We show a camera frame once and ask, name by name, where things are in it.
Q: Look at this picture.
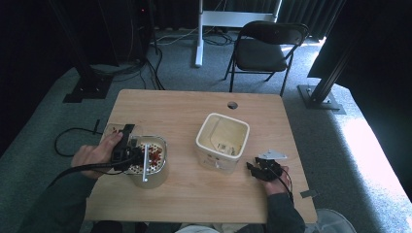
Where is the pile of red dried berries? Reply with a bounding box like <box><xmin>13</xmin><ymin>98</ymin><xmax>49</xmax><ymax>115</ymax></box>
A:
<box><xmin>137</xmin><ymin>145</ymin><xmax>164</xmax><ymax>168</ymax></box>

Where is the dark curtain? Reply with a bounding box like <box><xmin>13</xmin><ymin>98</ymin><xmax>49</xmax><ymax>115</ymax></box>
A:
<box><xmin>278</xmin><ymin>0</ymin><xmax>346</xmax><ymax>41</ymax></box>

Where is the person's left hand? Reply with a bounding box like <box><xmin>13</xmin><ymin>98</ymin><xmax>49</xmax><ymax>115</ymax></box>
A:
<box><xmin>70</xmin><ymin>131</ymin><xmax>124</xmax><ymax>180</ymax></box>

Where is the grey tape strip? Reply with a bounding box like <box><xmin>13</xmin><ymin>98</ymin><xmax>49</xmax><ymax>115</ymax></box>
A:
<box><xmin>299</xmin><ymin>189</ymin><xmax>320</xmax><ymax>199</ymax></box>

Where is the person's pale shoe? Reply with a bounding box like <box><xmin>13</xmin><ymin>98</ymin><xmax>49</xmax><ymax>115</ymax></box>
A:
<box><xmin>315</xmin><ymin>208</ymin><xmax>358</xmax><ymax>233</ymax></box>

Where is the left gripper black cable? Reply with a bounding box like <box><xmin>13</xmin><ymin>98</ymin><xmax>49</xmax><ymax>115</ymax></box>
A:
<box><xmin>48</xmin><ymin>154</ymin><xmax>139</xmax><ymax>189</ymax></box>

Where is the person's right hand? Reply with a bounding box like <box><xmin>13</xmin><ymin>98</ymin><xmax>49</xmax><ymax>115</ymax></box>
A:
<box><xmin>261</xmin><ymin>165</ymin><xmax>292</xmax><ymax>197</ymax></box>

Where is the clear plastic tub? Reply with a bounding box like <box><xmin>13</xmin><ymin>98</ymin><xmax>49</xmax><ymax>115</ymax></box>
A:
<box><xmin>131</xmin><ymin>160</ymin><xmax>170</xmax><ymax>190</ymax></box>

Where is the white floor cable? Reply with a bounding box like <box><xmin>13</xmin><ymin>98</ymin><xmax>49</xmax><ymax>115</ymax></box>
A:
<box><xmin>154</xmin><ymin>26</ymin><xmax>199</xmax><ymax>47</ymax></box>

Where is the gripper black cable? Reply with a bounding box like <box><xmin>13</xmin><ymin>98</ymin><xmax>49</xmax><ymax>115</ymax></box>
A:
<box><xmin>48</xmin><ymin>154</ymin><xmax>139</xmax><ymax>189</ymax></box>
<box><xmin>268</xmin><ymin>166</ymin><xmax>295</xmax><ymax>205</ymax></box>

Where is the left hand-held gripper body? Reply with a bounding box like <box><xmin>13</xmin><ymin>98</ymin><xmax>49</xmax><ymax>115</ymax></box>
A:
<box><xmin>110</xmin><ymin>137</ymin><xmax>151</xmax><ymax>183</ymax></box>

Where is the bundle of black floor cables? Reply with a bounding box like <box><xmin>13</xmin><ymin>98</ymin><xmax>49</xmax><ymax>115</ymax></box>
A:
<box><xmin>90</xmin><ymin>45</ymin><xmax>167</xmax><ymax>91</ymax></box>

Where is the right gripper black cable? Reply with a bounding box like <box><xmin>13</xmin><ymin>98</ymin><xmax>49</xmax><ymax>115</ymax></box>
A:
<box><xmin>268</xmin><ymin>166</ymin><xmax>295</xmax><ymax>205</ymax></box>

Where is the white square bin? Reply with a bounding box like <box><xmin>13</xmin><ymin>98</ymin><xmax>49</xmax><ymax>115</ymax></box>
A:
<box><xmin>194</xmin><ymin>112</ymin><xmax>251</xmax><ymax>176</ymax></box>

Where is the dark equipment rack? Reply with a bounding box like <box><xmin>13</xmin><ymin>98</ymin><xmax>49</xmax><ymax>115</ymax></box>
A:
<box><xmin>96</xmin><ymin>0</ymin><xmax>155</xmax><ymax>64</ymax></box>

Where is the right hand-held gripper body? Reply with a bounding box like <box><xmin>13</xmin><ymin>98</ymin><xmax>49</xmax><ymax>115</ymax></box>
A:
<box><xmin>254</xmin><ymin>149</ymin><xmax>289</xmax><ymax>183</ymax></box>

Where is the black looped floor cable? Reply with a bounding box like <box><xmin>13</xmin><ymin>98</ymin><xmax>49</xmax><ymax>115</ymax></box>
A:
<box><xmin>53</xmin><ymin>118</ymin><xmax>104</xmax><ymax>158</ymax></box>

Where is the perforated metal strainer basket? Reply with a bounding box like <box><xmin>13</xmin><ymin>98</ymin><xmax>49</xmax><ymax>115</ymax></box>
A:
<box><xmin>124</xmin><ymin>134</ymin><xmax>169</xmax><ymax>177</ymax></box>

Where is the white metal desk frame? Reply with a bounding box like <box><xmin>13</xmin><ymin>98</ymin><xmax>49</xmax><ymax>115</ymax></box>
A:
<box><xmin>194</xmin><ymin>0</ymin><xmax>282</xmax><ymax>68</ymax></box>

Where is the black folding chair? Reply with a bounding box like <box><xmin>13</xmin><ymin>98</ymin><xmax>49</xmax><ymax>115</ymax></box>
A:
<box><xmin>223</xmin><ymin>19</ymin><xmax>310</xmax><ymax>97</ymax></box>

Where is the black metal stand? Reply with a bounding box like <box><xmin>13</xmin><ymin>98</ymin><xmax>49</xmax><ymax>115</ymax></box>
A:
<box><xmin>296</xmin><ymin>32</ymin><xmax>358</xmax><ymax>116</ymax></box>
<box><xmin>48</xmin><ymin>0</ymin><xmax>115</xmax><ymax>104</ymax></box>

